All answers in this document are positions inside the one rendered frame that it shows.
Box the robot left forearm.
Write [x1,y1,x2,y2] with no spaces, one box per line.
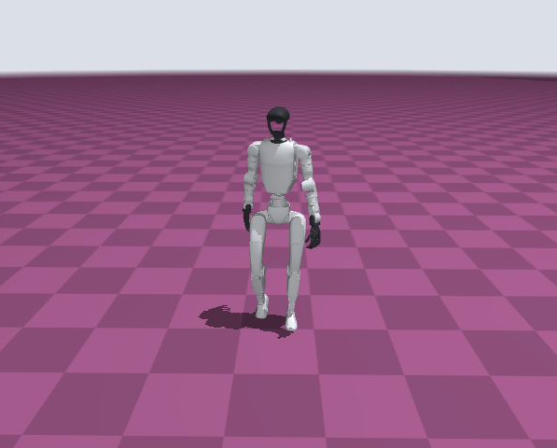
[305,180,321,223]

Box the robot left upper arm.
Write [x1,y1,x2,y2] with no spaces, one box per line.
[294,144,313,192]

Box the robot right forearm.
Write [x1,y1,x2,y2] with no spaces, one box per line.
[243,183,256,210]

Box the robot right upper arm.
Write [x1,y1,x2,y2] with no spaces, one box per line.
[244,141,262,185]

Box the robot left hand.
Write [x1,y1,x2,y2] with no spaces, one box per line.
[305,215,321,249]

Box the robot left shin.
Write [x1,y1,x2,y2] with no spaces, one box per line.
[287,272,300,315]

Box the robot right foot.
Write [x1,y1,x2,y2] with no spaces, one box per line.
[256,294,269,318]

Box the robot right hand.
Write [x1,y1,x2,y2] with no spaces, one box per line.
[243,204,252,231]

